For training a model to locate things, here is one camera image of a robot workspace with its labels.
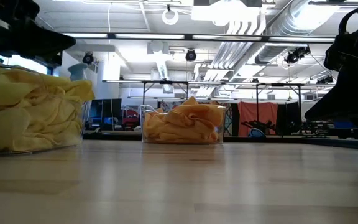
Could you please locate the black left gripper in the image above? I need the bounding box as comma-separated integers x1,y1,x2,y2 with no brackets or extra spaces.
0,0,76,60

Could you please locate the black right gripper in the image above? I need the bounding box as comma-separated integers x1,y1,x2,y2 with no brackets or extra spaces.
305,26,358,123

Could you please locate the orange microfiber towel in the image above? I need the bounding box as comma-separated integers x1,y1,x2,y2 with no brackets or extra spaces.
154,124,220,144
143,108,180,141
163,96,224,127

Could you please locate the small black ceiling fixture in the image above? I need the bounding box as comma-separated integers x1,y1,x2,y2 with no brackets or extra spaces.
316,75,334,85

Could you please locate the white LED light strip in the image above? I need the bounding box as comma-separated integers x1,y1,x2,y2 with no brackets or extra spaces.
115,33,185,40
62,32,108,39
193,34,262,41
268,36,337,43

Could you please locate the white air freshener spray bottle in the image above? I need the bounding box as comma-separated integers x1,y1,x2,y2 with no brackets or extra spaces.
67,63,89,82

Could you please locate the black machinery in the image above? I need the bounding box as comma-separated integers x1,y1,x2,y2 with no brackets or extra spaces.
301,121,332,138

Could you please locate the black hanging cloth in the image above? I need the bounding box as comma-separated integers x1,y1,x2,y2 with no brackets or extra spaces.
277,101,301,137

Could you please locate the clear plastic bin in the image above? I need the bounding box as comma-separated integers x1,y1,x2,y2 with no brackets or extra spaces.
0,63,93,156
139,104,227,146

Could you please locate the black monitor pair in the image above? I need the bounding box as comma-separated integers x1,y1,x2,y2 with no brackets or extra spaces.
88,98,122,131

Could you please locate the red hanging cloth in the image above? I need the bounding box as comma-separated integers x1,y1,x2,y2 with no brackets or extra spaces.
237,101,279,138

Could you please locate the blue round object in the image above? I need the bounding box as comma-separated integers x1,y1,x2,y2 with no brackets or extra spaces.
247,128,266,138

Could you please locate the red equipment pile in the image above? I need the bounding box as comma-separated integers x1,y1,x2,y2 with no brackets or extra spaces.
122,108,141,129

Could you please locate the white ceiling pipe bundle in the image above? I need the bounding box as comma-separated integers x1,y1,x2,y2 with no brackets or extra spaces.
211,18,267,70

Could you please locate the black round overhead camera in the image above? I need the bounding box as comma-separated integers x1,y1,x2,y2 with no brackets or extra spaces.
185,49,198,63
82,52,95,66

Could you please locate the thin black hanging cable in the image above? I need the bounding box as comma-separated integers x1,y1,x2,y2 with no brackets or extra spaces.
309,54,338,82

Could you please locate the black metal frame stand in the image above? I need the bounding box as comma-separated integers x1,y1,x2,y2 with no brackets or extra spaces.
141,80,190,108
255,82,303,137

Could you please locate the black ceiling camera cluster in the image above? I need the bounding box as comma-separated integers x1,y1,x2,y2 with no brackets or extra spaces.
283,45,311,65

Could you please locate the black looped gripper cable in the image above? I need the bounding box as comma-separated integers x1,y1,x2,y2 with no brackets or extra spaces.
338,4,358,35

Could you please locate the silver ventilation duct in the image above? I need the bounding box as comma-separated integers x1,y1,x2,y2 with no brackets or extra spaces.
255,0,341,65

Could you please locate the white hanging ring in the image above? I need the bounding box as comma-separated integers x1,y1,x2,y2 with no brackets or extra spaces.
162,8,180,26

